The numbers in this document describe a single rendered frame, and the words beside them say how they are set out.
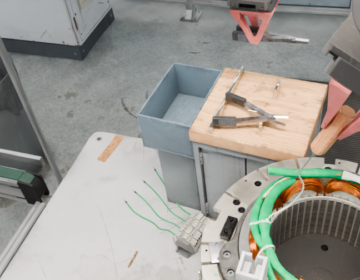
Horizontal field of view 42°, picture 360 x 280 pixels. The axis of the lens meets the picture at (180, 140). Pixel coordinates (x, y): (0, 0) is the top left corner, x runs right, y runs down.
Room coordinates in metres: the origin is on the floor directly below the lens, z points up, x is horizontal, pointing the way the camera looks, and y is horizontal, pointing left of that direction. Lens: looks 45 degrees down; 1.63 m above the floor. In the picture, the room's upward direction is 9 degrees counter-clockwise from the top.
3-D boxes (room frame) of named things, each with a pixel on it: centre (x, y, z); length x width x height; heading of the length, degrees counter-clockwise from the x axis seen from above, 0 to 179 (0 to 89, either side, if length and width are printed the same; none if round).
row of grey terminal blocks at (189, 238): (0.56, 0.00, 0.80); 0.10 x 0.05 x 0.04; 139
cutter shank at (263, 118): (0.57, -0.13, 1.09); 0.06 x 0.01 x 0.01; 85
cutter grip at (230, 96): (0.63, -0.11, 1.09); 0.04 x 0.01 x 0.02; 45
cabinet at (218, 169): (0.62, -0.15, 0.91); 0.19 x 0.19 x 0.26; 60
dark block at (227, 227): (0.36, -0.05, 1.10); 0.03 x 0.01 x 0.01; 150
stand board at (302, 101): (0.62, -0.15, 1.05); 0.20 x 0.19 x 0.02; 60
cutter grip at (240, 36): (0.67, -0.13, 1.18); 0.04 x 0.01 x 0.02; 59
